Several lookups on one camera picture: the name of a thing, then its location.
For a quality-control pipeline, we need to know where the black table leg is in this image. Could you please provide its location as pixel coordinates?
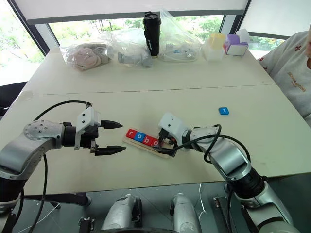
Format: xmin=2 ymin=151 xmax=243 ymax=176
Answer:
xmin=212 ymin=196 xmax=238 ymax=233

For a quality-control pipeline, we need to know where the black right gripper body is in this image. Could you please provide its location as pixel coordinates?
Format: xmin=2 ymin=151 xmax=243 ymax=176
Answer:
xmin=157 ymin=128 xmax=177 ymax=150

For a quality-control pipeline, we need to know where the purple tissue box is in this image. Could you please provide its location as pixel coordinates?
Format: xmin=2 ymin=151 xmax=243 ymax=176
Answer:
xmin=223 ymin=28 xmax=250 ymax=57

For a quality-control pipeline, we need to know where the white window blind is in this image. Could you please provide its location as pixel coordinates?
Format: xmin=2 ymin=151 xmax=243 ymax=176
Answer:
xmin=239 ymin=0 xmax=311 ymax=41
xmin=12 ymin=0 xmax=252 ymax=25

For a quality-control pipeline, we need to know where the white and yellow translucent box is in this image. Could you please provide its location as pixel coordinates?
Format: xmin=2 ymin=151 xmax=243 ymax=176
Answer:
xmin=201 ymin=33 xmax=227 ymax=62

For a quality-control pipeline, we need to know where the dark window frame post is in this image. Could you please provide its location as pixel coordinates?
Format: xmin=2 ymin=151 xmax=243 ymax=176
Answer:
xmin=6 ymin=0 xmax=61 ymax=55

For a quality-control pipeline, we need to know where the clear bag with small items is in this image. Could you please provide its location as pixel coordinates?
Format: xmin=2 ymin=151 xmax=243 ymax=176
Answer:
xmin=158 ymin=8 xmax=202 ymax=63

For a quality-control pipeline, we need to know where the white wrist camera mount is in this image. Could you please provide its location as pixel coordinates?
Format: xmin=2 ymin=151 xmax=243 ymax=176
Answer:
xmin=157 ymin=112 xmax=190 ymax=147
xmin=73 ymin=106 xmax=102 ymax=151

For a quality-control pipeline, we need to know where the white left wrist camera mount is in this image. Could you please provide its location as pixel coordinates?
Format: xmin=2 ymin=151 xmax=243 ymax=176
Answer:
xmin=73 ymin=106 xmax=102 ymax=151

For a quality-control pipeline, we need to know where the person in pale clothing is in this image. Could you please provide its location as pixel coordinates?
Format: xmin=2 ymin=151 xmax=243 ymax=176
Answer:
xmin=258 ymin=30 xmax=311 ymax=120

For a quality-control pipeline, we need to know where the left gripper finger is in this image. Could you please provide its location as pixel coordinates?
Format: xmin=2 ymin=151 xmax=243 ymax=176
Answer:
xmin=94 ymin=145 xmax=127 ymax=157
xmin=100 ymin=119 xmax=123 ymax=130

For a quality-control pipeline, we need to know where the plastic bag with pink plush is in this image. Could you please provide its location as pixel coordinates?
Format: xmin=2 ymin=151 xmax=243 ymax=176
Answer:
xmin=59 ymin=42 xmax=114 ymax=73

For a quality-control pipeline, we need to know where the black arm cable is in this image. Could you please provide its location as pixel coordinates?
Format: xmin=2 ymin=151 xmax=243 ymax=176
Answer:
xmin=155 ymin=124 xmax=251 ymax=164
xmin=14 ymin=100 xmax=93 ymax=233

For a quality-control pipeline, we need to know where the black chair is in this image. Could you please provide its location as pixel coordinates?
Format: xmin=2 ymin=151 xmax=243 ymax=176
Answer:
xmin=0 ymin=81 xmax=29 ymax=121

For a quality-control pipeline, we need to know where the black travel tumbler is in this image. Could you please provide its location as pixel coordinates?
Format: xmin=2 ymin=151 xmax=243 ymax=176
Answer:
xmin=142 ymin=11 xmax=162 ymax=59

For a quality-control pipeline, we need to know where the wooden letter tray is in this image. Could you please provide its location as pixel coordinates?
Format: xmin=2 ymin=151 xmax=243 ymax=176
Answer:
xmin=122 ymin=135 xmax=174 ymax=160

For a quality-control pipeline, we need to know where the white floor cable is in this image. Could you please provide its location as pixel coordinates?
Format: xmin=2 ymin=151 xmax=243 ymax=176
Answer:
xmin=17 ymin=200 xmax=61 ymax=232
xmin=198 ymin=183 xmax=207 ymax=233

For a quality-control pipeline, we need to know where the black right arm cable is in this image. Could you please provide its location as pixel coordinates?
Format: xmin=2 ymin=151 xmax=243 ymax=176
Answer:
xmin=155 ymin=124 xmax=251 ymax=164

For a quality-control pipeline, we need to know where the black table foot bracket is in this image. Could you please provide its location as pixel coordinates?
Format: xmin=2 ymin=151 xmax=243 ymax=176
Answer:
xmin=78 ymin=216 xmax=96 ymax=233

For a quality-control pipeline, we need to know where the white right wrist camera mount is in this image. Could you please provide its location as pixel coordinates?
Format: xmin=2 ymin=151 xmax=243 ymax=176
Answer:
xmin=157 ymin=112 xmax=190 ymax=147

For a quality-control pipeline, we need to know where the plastic bag with grey parts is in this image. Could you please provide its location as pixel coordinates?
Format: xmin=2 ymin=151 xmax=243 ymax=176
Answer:
xmin=100 ymin=28 xmax=154 ymax=69

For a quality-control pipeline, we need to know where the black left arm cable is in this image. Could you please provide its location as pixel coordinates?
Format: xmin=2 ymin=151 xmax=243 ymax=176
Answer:
xmin=14 ymin=100 xmax=93 ymax=233

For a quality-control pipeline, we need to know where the silver robot leg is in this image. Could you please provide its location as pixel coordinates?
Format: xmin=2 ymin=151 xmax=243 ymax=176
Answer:
xmin=170 ymin=193 xmax=203 ymax=233
xmin=100 ymin=193 xmax=144 ymax=232

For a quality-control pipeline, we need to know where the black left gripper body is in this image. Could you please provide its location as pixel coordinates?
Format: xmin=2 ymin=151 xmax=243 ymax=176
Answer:
xmin=79 ymin=127 xmax=101 ymax=154

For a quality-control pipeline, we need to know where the black table frame bar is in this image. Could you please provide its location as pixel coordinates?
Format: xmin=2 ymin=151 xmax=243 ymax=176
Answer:
xmin=23 ymin=192 xmax=92 ymax=206

